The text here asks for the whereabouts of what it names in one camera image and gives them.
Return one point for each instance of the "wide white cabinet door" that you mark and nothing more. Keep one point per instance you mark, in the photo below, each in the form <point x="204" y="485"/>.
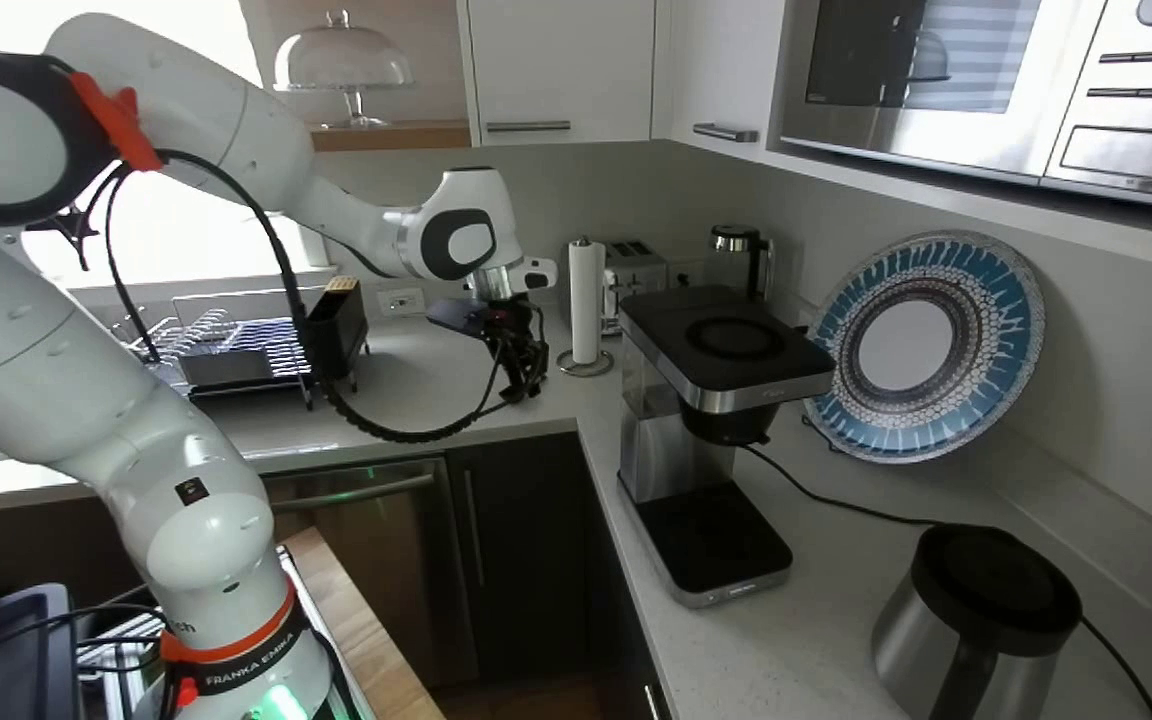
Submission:
<point x="557" y="64"/>

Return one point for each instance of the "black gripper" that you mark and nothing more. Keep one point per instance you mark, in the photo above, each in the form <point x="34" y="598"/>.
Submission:
<point x="512" y="327"/>

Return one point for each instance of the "white wall outlet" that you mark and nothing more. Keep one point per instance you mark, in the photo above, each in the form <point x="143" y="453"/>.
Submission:
<point x="397" y="302"/>

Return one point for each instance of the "black equipment box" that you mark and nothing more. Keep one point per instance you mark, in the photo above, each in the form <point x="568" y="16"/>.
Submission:
<point x="3" y="661"/>

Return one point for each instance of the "white paper towel roll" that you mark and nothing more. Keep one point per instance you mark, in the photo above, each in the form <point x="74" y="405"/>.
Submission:
<point x="585" y="302"/>

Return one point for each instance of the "black box appliance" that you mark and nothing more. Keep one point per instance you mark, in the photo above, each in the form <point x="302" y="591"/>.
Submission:
<point x="338" y="332"/>

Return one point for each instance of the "wooden robot cart top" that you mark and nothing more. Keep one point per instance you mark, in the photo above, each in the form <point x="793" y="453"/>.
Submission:
<point x="362" y="642"/>

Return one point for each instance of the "narrow white cabinet door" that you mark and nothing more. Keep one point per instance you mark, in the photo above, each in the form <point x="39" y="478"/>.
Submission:
<point x="719" y="62"/>

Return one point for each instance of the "glass dome cake stand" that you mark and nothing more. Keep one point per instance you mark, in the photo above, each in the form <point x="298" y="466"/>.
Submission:
<point x="343" y="62"/>

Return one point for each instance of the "stainless steel dishwasher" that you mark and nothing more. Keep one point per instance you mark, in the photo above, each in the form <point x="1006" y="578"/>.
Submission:
<point x="362" y="575"/>

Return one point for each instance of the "stainless steel coffee maker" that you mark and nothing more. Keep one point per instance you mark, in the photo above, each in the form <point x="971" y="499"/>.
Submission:
<point x="723" y="353"/>

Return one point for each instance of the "bright window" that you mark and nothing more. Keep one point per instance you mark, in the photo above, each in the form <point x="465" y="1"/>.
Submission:
<point x="189" y="227"/>

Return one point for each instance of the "wooden wall shelf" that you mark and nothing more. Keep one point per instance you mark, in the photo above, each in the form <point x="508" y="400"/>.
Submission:
<point x="391" y="133"/>

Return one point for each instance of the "stainless steel microwave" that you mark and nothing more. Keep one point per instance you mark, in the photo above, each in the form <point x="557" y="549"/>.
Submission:
<point x="1001" y="81"/>

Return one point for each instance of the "small black silver appliance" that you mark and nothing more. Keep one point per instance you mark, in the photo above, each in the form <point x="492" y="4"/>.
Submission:
<point x="741" y="255"/>

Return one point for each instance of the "metal dish rack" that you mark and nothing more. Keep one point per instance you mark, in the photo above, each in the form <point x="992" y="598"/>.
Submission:
<point x="237" y="362"/>

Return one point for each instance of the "metal paper towel holder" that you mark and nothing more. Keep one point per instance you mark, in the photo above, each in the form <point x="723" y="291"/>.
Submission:
<point x="585" y="367"/>

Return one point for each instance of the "stainless steel toaster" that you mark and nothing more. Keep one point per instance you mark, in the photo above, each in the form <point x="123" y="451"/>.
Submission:
<point x="633" y="275"/>

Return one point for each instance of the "blue patterned white plate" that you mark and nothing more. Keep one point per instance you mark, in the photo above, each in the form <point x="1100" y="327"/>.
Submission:
<point x="931" y="342"/>

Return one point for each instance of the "stainless carafe with black lid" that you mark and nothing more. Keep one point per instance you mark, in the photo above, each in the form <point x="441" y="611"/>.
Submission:
<point x="976" y="626"/>

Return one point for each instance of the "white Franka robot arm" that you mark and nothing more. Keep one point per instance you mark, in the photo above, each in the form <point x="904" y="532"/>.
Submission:
<point x="42" y="362"/>

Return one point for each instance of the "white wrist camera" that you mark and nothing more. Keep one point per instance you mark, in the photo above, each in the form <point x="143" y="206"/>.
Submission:
<point x="532" y="275"/>

